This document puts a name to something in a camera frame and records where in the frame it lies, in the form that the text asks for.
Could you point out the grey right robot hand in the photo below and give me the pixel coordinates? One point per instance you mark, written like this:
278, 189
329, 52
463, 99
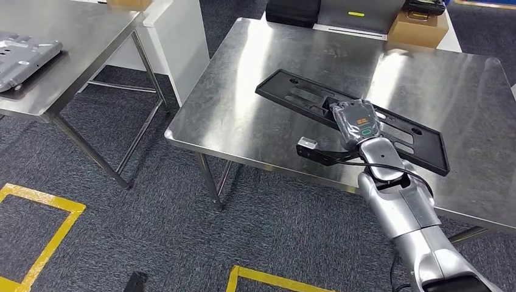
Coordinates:
356, 123

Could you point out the black license plate frame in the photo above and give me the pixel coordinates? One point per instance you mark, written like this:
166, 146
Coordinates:
272, 88

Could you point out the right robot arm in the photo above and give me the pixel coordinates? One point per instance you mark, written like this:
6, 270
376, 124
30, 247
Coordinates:
403, 209

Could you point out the grey flat panel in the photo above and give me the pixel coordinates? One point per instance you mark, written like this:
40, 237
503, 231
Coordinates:
342, 22

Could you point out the cardboard box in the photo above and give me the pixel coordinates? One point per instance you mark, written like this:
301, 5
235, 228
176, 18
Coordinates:
129, 4
415, 34

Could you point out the stainless steel table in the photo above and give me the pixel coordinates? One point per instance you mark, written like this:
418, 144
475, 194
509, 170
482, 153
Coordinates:
242, 121
80, 48

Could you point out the black carrying case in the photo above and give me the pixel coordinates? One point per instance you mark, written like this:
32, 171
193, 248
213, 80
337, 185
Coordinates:
292, 12

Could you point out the black handheld device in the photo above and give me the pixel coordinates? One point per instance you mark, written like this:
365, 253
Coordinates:
423, 6

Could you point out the yellow floor tape square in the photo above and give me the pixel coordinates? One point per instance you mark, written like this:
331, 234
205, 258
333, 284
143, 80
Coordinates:
258, 276

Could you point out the grey stamped metal plate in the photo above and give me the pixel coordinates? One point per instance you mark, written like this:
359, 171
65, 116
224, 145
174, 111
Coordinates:
28, 56

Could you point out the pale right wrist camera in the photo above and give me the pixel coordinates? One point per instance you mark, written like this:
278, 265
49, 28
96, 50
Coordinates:
307, 142

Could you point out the black right wrist camera bracket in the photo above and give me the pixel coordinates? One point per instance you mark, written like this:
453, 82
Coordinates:
312, 155

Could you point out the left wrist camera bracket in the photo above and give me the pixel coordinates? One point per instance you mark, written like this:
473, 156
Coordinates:
136, 282

